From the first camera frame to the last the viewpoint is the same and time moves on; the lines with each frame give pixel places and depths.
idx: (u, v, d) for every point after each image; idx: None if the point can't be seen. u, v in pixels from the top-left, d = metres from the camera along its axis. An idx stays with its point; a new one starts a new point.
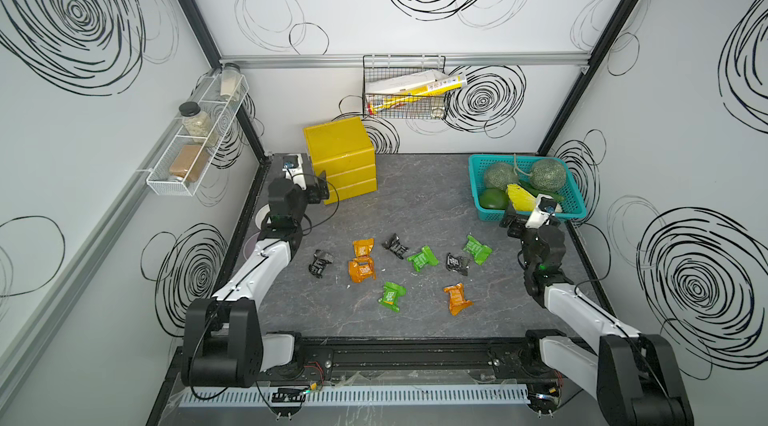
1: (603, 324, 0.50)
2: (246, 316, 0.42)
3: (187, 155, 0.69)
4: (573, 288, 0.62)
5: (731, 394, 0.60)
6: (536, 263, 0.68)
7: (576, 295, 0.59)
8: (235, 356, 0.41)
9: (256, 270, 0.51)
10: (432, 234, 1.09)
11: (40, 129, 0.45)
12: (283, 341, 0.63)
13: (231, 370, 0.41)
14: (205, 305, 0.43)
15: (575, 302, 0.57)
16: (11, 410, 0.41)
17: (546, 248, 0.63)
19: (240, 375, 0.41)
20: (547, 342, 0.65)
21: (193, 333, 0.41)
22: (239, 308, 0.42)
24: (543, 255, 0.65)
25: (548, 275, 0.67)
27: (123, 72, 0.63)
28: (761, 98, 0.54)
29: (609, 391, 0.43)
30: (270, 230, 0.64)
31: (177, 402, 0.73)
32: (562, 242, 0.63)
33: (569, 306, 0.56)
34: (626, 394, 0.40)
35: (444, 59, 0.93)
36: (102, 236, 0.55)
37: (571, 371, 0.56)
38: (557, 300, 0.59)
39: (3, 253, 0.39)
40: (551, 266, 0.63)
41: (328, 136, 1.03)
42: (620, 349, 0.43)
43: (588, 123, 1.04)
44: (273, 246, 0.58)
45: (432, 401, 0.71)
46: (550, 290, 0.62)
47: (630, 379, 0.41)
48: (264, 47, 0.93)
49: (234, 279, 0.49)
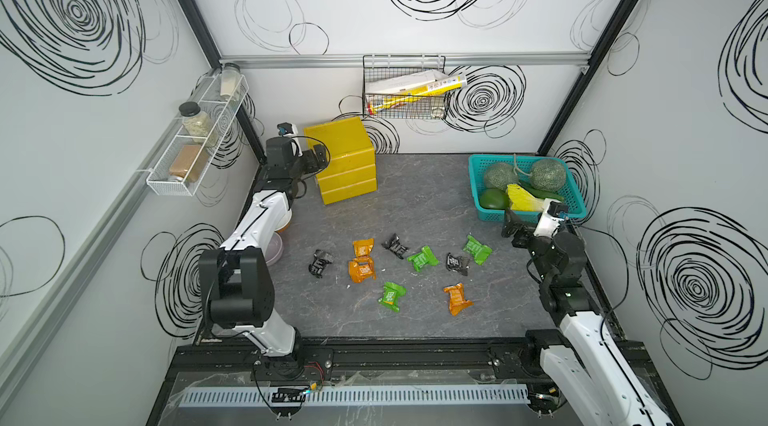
1: (627, 403, 0.44)
2: (257, 261, 0.45)
3: (187, 155, 0.69)
4: (600, 332, 0.52)
5: (731, 394, 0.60)
6: (552, 276, 0.62)
7: (603, 341, 0.51)
8: (250, 296, 0.46)
9: (259, 219, 0.54)
10: (432, 234, 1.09)
11: (40, 129, 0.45)
12: (285, 333, 0.64)
13: (248, 309, 0.46)
14: (214, 254, 0.46)
15: (599, 352, 0.50)
16: (10, 412, 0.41)
17: (563, 259, 0.57)
19: (258, 312, 0.46)
20: (549, 355, 0.63)
21: (206, 281, 0.45)
22: (249, 254, 0.46)
24: (559, 266, 0.59)
25: (568, 292, 0.61)
27: (123, 71, 0.63)
28: (761, 98, 0.54)
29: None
30: (265, 182, 0.65)
31: (177, 402, 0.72)
32: (582, 251, 0.57)
33: (590, 356, 0.51)
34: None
35: (444, 59, 0.93)
36: (102, 236, 0.55)
37: (570, 392, 0.56)
38: (577, 337, 0.53)
39: (3, 253, 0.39)
40: (568, 279, 0.57)
41: (329, 136, 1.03)
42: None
43: (587, 123, 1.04)
44: (270, 198, 0.60)
45: (432, 401, 0.71)
46: (571, 318, 0.55)
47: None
48: (264, 47, 0.93)
49: (239, 229, 0.52)
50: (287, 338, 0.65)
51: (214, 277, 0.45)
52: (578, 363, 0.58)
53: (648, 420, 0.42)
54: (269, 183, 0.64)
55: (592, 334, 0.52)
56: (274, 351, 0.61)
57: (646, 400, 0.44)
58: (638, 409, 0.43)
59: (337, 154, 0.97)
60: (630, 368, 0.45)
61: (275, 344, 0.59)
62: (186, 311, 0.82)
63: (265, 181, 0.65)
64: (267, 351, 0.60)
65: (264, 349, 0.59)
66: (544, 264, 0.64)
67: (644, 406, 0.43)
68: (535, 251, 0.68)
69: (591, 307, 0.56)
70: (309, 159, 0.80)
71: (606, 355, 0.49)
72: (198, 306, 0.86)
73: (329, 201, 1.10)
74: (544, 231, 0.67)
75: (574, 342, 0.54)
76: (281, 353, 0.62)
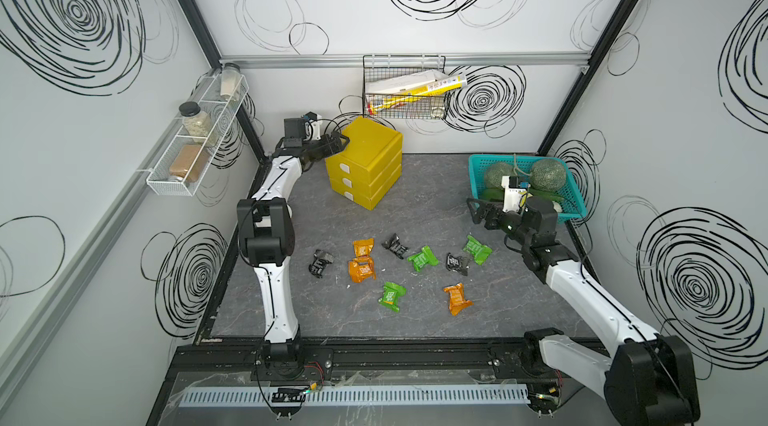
1: (617, 324, 0.46)
2: (283, 209, 0.58)
3: (188, 154, 0.69)
4: (581, 273, 0.56)
5: (730, 393, 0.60)
6: (530, 237, 0.66)
7: (585, 281, 0.54)
8: (279, 235, 0.58)
9: (281, 178, 0.66)
10: (432, 234, 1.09)
11: (40, 129, 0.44)
12: (292, 315, 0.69)
13: (277, 247, 0.59)
14: (249, 202, 0.58)
15: (585, 290, 0.52)
16: (10, 413, 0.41)
17: (538, 217, 0.61)
19: (285, 250, 0.59)
20: (548, 342, 0.65)
21: (243, 222, 0.58)
22: (277, 203, 0.58)
24: (536, 225, 0.63)
25: (549, 248, 0.64)
27: (123, 72, 0.63)
28: (761, 99, 0.54)
29: (621, 394, 0.42)
30: (282, 149, 0.76)
31: (177, 402, 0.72)
32: (552, 206, 0.62)
33: (578, 296, 0.52)
34: (641, 404, 0.39)
35: (444, 59, 0.93)
36: (102, 235, 0.55)
37: (571, 368, 0.56)
38: (563, 283, 0.55)
39: (3, 253, 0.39)
40: (546, 237, 0.61)
41: (360, 133, 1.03)
42: (639, 360, 0.40)
43: (588, 123, 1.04)
44: (288, 162, 0.72)
45: (432, 401, 0.71)
46: (555, 269, 0.57)
47: (644, 387, 0.39)
48: (264, 48, 0.94)
49: (265, 185, 0.64)
50: (292, 321, 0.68)
51: (249, 219, 0.58)
52: (572, 342, 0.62)
53: (637, 333, 0.44)
54: (286, 150, 0.76)
55: (574, 276, 0.55)
56: (277, 326, 0.64)
57: (632, 318, 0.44)
58: (626, 327, 0.45)
59: (377, 153, 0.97)
60: (612, 296, 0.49)
61: (281, 316, 0.64)
62: (186, 311, 0.82)
63: (282, 149, 0.76)
64: (268, 325, 0.64)
65: (268, 320, 0.63)
66: (520, 232, 0.68)
67: (632, 323, 0.46)
68: (510, 224, 0.70)
69: (570, 256, 0.60)
70: (326, 144, 0.90)
71: (591, 291, 0.52)
72: (198, 306, 0.86)
73: (373, 205, 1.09)
74: (511, 204, 0.73)
75: (560, 290, 0.56)
76: (283, 333, 0.64)
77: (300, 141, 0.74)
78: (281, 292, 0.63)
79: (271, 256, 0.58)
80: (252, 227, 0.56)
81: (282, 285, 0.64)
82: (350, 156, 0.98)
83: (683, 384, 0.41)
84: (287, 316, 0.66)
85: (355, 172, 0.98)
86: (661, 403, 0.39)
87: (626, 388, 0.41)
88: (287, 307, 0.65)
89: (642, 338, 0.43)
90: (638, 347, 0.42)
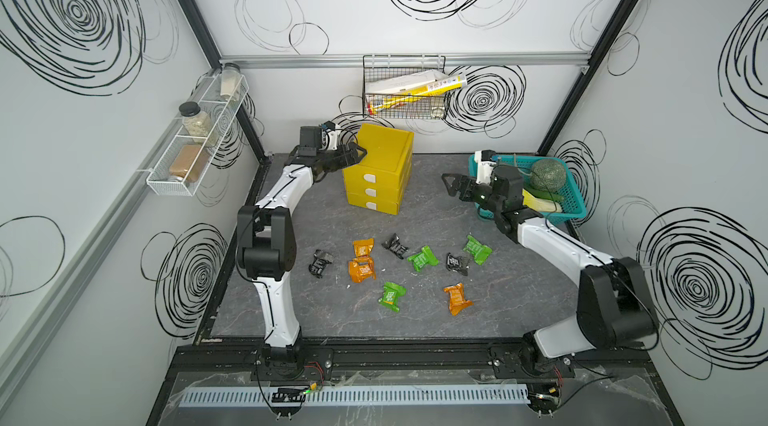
1: (578, 256, 0.51)
2: (285, 219, 0.54)
3: (187, 155, 0.69)
4: (545, 223, 0.62)
5: (730, 393, 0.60)
6: (501, 203, 0.71)
7: (549, 229, 0.60)
8: (277, 249, 0.54)
9: (288, 187, 0.63)
10: (432, 234, 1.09)
11: (39, 129, 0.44)
12: (292, 320, 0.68)
13: (274, 260, 0.54)
14: (251, 209, 0.55)
15: (551, 237, 0.57)
16: (10, 413, 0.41)
17: (506, 185, 0.66)
19: (282, 264, 0.54)
20: (542, 332, 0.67)
21: (243, 230, 0.54)
22: (279, 213, 0.54)
24: (504, 192, 0.68)
25: (518, 211, 0.69)
27: (123, 72, 0.63)
28: (761, 99, 0.54)
29: (592, 318, 0.46)
30: (295, 157, 0.74)
31: (177, 402, 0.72)
32: (517, 172, 0.67)
33: (544, 243, 0.57)
34: (607, 318, 0.43)
35: (444, 59, 0.93)
36: (101, 236, 0.55)
37: (567, 345, 0.57)
38: (531, 235, 0.60)
39: (3, 253, 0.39)
40: (516, 201, 0.67)
41: (371, 142, 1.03)
42: (599, 279, 0.45)
43: (588, 123, 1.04)
44: (299, 171, 0.68)
45: (432, 401, 0.71)
46: (524, 225, 0.63)
47: (608, 302, 0.43)
48: (264, 47, 0.93)
49: (270, 193, 0.60)
50: (292, 326, 0.67)
51: (249, 228, 0.54)
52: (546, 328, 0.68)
53: (596, 259, 0.50)
54: (299, 158, 0.73)
55: (540, 227, 0.61)
56: (277, 333, 0.63)
57: (591, 250, 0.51)
58: (587, 257, 0.50)
59: (400, 155, 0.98)
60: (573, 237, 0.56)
61: (280, 324, 0.62)
62: (186, 311, 0.82)
63: (295, 157, 0.74)
64: (269, 331, 0.62)
65: (268, 327, 0.62)
66: (490, 200, 0.73)
67: (590, 253, 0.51)
68: (483, 195, 0.75)
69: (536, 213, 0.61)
70: (343, 156, 0.86)
71: (557, 236, 0.57)
72: (198, 306, 0.86)
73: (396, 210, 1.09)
74: (483, 177, 0.77)
75: (529, 242, 0.61)
76: (282, 339, 0.63)
77: (315, 150, 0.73)
78: (281, 304, 0.61)
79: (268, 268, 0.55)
80: (251, 236, 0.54)
81: (281, 297, 0.60)
82: (375, 163, 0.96)
83: (641, 299, 0.44)
84: (287, 324, 0.65)
85: (383, 179, 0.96)
86: (629, 318, 0.45)
87: (594, 309, 0.45)
88: (287, 316, 0.65)
89: (601, 262, 0.49)
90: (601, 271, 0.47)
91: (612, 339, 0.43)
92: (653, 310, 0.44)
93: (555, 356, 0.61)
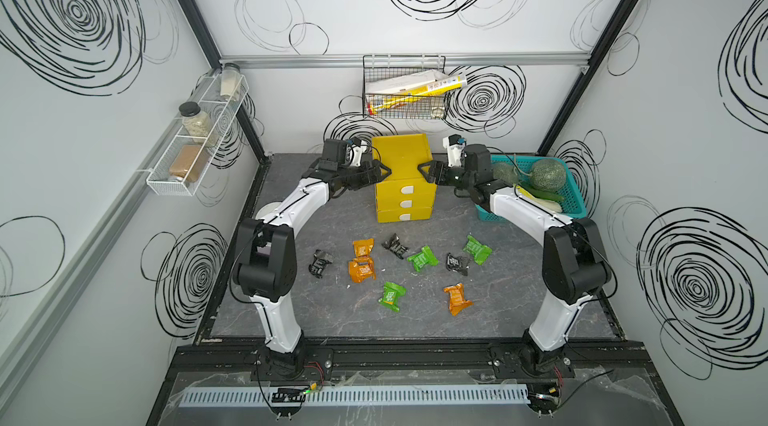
1: (542, 219, 0.56)
2: (287, 239, 0.49)
3: (188, 155, 0.69)
4: (513, 189, 0.67)
5: (730, 393, 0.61)
6: (473, 177, 0.76)
7: (517, 196, 0.64)
8: (274, 271, 0.50)
9: (299, 203, 0.59)
10: (432, 234, 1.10)
11: (39, 129, 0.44)
12: (293, 328, 0.65)
13: (269, 281, 0.50)
14: (253, 224, 0.51)
15: (518, 204, 0.62)
16: (10, 412, 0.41)
17: (474, 158, 0.72)
19: (276, 287, 0.50)
20: (533, 325, 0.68)
21: (242, 244, 0.50)
22: (281, 232, 0.50)
24: (475, 167, 0.73)
25: (489, 183, 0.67)
27: (123, 71, 0.63)
28: (760, 98, 0.54)
29: (555, 274, 0.51)
30: (315, 171, 0.70)
31: (177, 402, 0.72)
32: (483, 148, 0.71)
33: (514, 210, 0.62)
34: (567, 271, 0.48)
35: (444, 59, 0.93)
36: (101, 236, 0.55)
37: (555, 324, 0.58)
38: (503, 204, 0.64)
39: (3, 253, 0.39)
40: (485, 174, 0.72)
41: (394, 153, 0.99)
42: (558, 239, 0.50)
43: (588, 123, 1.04)
44: (313, 187, 0.64)
45: (432, 401, 0.71)
46: (495, 195, 0.67)
47: (568, 259, 0.49)
48: (265, 47, 0.93)
49: (278, 207, 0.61)
50: (291, 334, 0.65)
51: (248, 243, 0.50)
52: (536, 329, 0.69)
53: (557, 220, 0.55)
54: (319, 172, 0.70)
55: (510, 194, 0.66)
56: (275, 341, 0.61)
57: (554, 212, 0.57)
58: (551, 218, 0.56)
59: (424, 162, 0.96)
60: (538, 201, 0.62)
61: (278, 334, 0.60)
62: (186, 311, 0.82)
63: (315, 170, 0.70)
64: (268, 339, 0.61)
65: (268, 334, 0.60)
66: (463, 178, 0.78)
67: (553, 215, 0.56)
68: (457, 175, 0.79)
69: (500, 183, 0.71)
70: (366, 174, 0.82)
71: (524, 202, 0.62)
72: (198, 306, 0.86)
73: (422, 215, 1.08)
74: (453, 160, 0.82)
75: (501, 211, 0.66)
76: (280, 346, 0.62)
77: (336, 164, 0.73)
78: (279, 320, 0.58)
79: (262, 289, 0.50)
80: (247, 250, 0.50)
81: (278, 315, 0.57)
82: (405, 174, 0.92)
83: (596, 253, 0.50)
84: (285, 334, 0.62)
85: (421, 189, 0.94)
86: (585, 271, 0.50)
87: (556, 266, 0.50)
88: (284, 326, 0.61)
89: (562, 222, 0.54)
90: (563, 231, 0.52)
91: (571, 291, 0.48)
92: (605, 262, 0.50)
93: (550, 345, 0.62)
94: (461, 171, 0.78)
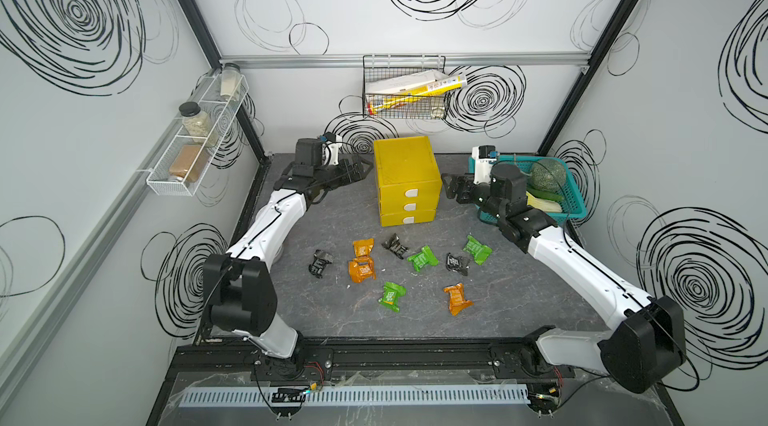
1: (612, 295, 0.45)
2: (260, 274, 0.44)
3: (188, 155, 0.69)
4: (566, 241, 0.53)
5: (731, 394, 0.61)
6: (505, 207, 0.62)
7: (571, 249, 0.52)
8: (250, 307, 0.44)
9: (270, 227, 0.52)
10: (432, 234, 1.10)
11: (39, 129, 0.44)
12: (287, 334, 0.64)
13: (246, 318, 0.45)
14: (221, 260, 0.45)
15: (572, 259, 0.50)
16: (10, 413, 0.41)
17: (509, 187, 0.58)
19: (256, 323, 0.45)
20: (543, 338, 0.66)
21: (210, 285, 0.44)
22: (252, 267, 0.44)
24: (508, 193, 0.59)
25: (526, 216, 0.60)
27: (123, 71, 0.63)
28: (761, 99, 0.54)
29: (622, 362, 0.43)
30: (288, 178, 0.63)
31: (177, 402, 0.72)
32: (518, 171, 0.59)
33: (567, 264, 0.50)
34: (646, 369, 0.39)
35: (444, 59, 0.93)
36: (101, 237, 0.55)
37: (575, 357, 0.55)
38: (549, 252, 0.52)
39: (2, 253, 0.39)
40: (520, 205, 0.58)
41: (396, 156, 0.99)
42: (643, 334, 0.40)
43: (588, 123, 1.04)
44: (285, 203, 0.57)
45: (432, 401, 0.71)
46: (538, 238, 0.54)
47: (649, 353, 0.38)
48: (264, 47, 0.93)
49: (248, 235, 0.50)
50: (286, 341, 0.63)
51: (217, 284, 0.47)
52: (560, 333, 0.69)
53: (633, 302, 0.43)
54: (293, 178, 0.63)
55: (561, 245, 0.52)
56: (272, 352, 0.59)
57: (626, 286, 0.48)
58: (623, 296, 0.44)
59: (428, 166, 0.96)
60: (595, 259, 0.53)
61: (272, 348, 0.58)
62: (186, 311, 0.82)
63: (289, 177, 0.63)
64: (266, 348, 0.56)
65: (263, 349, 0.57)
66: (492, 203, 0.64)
67: (626, 292, 0.45)
68: (482, 198, 0.67)
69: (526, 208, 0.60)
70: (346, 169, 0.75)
71: (580, 260, 0.50)
72: (198, 306, 0.86)
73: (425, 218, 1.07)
74: (483, 175, 0.69)
75: (545, 257, 0.54)
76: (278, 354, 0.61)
77: (312, 168, 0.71)
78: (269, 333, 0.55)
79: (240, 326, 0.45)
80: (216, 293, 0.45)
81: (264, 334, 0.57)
82: (408, 176, 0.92)
83: (674, 340, 0.43)
84: (279, 344, 0.61)
85: (425, 191, 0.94)
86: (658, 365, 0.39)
87: (628, 356, 0.41)
88: (276, 342, 0.59)
89: (639, 306, 0.43)
90: (641, 318, 0.41)
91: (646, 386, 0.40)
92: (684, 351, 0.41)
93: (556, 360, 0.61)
94: (486, 192, 0.66)
